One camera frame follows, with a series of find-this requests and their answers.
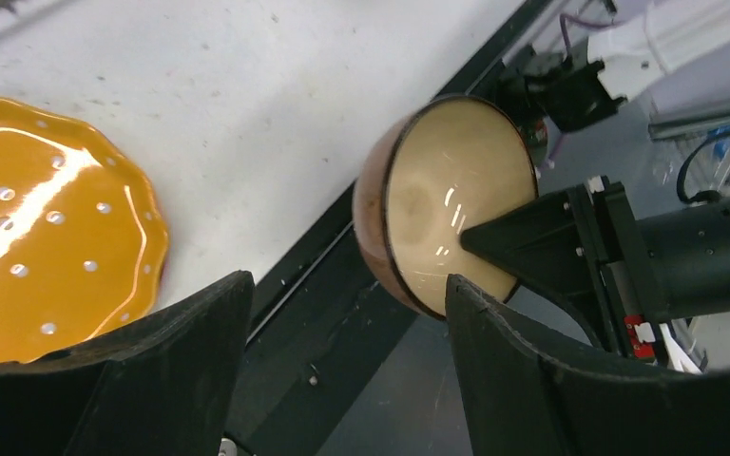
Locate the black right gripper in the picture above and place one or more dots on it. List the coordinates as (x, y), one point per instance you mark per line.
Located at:
(586, 253)

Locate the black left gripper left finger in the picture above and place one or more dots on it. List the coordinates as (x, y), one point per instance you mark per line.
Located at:
(161, 385)

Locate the orange polka dot plate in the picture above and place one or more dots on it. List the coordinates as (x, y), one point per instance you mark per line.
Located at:
(82, 239)

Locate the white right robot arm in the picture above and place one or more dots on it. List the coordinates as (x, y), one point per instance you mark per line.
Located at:
(593, 78)

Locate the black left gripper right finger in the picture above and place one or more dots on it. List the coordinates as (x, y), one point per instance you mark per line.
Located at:
(530, 390)

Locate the brown ceramic bowl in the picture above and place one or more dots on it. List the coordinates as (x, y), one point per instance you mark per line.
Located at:
(454, 163)

